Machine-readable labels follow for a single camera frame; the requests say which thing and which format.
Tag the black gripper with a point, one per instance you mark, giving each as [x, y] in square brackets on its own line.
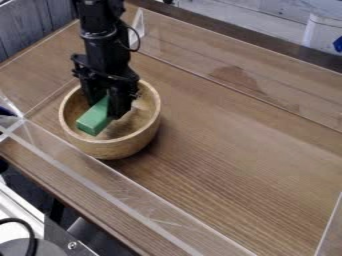
[103, 71]

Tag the green rectangular block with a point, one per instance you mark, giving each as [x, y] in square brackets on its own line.
[95, 119]

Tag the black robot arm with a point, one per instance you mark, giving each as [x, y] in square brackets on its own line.
[101, 17]

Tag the brown wooden bowl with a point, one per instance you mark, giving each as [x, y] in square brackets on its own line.
[127, 135]

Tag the white container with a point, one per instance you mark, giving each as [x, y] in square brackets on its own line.
[322, 31]

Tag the blue object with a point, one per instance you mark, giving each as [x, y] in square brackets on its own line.
[337, 44]

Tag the clear acrylic corner bracket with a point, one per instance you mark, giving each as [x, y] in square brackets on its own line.
[138, 30]

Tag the clear acrylic front wall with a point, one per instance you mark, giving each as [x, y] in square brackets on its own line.
[151, 225]

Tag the grey metal bracket with screw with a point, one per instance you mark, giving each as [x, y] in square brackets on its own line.
[62, 243]

